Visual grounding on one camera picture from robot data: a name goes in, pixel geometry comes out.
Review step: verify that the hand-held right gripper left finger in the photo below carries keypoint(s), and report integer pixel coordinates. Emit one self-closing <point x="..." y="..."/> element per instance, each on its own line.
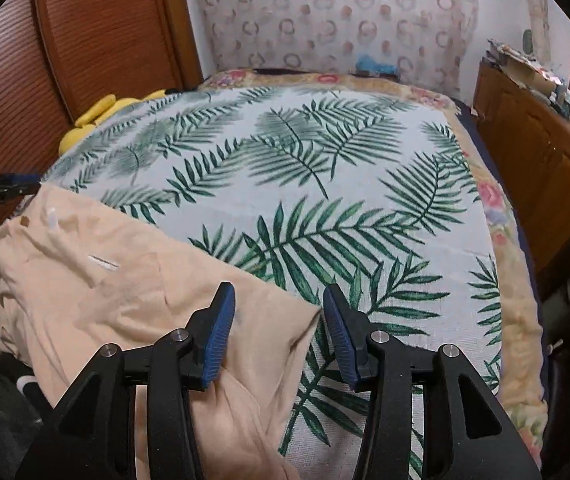
<point x="217" y="332"/>

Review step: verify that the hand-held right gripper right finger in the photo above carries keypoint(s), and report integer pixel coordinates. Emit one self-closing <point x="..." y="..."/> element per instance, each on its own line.
<point x="340" y="342"/>

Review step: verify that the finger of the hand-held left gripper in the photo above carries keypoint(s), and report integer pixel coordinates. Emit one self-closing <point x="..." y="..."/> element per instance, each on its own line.
<point x="12" y="185"/>

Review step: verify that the beige printed t-shirt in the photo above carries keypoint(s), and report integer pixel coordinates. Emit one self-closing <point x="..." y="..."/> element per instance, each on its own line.
<point x="115" y="300"/>

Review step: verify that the yellow plush toy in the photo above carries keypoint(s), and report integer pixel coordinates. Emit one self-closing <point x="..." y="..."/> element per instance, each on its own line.
<point x="90" y="115"/>

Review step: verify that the wooden louvred wardrobe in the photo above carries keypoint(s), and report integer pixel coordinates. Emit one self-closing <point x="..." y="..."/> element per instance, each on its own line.
<point x="105" y="35"/>

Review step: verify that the palm leaf printed blanket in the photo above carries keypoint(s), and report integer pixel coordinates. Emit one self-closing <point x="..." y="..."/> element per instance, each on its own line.
<point x="315" y="170"/>

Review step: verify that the floral quilt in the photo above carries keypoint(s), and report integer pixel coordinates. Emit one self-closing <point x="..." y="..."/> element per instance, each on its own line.
<point x="520" y="330"/>

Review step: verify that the long wooden cabinet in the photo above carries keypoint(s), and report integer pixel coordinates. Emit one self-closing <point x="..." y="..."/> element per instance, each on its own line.
<point x="530" y="150"/>

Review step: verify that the blue cloth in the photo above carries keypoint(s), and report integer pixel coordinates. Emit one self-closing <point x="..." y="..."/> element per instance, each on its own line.
<point x="375" y="65"/>

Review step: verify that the open cardboard box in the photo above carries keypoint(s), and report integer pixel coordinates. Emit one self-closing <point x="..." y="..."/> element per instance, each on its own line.
<point x="530" y="77"/>

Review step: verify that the pile of books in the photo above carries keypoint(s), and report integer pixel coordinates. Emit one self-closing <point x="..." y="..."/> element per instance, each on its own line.
<point x="499" y="52"/>

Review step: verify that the round grey fan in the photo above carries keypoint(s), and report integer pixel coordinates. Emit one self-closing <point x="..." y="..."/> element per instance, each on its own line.
<point x="528" y="41"/>

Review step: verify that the circle patterned wall curtain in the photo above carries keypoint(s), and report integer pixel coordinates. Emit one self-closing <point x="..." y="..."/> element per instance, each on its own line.
<point x="315" y="10"/>

